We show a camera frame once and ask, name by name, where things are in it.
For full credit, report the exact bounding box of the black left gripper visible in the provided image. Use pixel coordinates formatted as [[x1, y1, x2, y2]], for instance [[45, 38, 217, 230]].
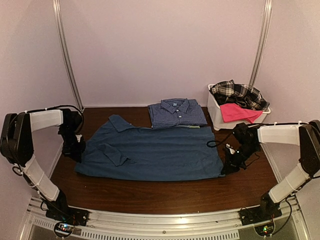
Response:
[[58, 127, 85, 164]]

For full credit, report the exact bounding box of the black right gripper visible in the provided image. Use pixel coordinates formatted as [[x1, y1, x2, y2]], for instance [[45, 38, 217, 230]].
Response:
[[221, 143, 259, 176]]

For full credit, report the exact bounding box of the dark blue polo shirt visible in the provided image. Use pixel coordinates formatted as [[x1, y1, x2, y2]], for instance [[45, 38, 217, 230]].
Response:
[[74, 115, 223, 182]]

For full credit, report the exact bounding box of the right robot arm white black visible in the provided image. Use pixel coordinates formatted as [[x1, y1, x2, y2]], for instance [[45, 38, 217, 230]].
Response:
[[221, 120, 320, 221]]

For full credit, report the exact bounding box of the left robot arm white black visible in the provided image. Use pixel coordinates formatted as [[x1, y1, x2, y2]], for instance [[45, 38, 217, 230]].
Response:
[[0, 105, 86, 202]]

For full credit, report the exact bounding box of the white plastic laundry bin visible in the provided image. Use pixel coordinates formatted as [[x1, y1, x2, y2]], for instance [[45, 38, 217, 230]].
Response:
[[207, 84, 271, 131]]

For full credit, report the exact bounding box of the light patterned folded garment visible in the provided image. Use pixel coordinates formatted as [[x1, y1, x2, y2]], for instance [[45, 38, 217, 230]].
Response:
[[177, 125, 201, 129]]

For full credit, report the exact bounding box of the pink cloth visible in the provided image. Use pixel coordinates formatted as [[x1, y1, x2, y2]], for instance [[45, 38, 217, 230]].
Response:
[[220, 103, 263, 124]]

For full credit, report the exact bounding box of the black white plaid shirt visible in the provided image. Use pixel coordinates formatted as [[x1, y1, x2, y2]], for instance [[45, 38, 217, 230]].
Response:
[[209, 79, 270, 112]]

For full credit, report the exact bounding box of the blue checked folded shirt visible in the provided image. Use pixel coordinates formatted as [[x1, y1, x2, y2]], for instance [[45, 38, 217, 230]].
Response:
[[147, 98, 207, 129]]

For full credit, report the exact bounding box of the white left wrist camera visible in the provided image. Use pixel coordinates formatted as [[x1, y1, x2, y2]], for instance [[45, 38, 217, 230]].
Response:
[[76, 134, 83, 143]]

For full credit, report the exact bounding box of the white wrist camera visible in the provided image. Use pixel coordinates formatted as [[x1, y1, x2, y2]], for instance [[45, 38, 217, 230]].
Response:
[[76, 134, 83, 143], [225, 143, 236, 155]]

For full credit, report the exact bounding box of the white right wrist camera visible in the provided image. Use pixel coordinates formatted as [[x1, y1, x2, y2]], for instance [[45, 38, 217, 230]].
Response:
[[225, 143, 236, 155]]

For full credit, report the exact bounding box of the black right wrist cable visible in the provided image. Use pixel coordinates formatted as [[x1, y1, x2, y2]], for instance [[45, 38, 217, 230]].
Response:
[[206, 132, 238, 149]]

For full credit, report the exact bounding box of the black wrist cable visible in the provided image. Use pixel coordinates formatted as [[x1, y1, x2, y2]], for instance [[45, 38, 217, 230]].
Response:
[[56, 104, 85, 133], [206, 132, 238, 149]]

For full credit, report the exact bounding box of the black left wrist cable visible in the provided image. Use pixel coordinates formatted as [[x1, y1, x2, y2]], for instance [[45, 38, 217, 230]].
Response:
[[56, 104, 85, 133]]

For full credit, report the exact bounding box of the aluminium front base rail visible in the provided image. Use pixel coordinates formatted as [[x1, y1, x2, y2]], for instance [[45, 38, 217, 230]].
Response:
[[21, 196, 307, 240]]

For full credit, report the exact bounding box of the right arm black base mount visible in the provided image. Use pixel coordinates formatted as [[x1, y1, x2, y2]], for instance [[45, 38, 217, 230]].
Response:
[[238, 203, 286, 238]]

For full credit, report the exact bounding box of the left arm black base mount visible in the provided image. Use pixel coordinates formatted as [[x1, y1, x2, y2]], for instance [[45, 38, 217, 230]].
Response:
[[45, 207, 89, 239]]

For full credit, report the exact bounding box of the left aluminium frame post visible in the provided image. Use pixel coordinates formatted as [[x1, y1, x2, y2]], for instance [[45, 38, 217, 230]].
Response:
[[52, 0, 84, 111]]

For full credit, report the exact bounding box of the aluminium frame post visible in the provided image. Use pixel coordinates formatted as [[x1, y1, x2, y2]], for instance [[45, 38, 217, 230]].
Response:
[[52, 0, 84, 111], [249, 0, 273, 86]]

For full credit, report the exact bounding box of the right aluminium frame post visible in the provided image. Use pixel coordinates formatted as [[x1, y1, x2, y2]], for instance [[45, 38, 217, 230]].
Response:
[[249, 0, 273, 86]]

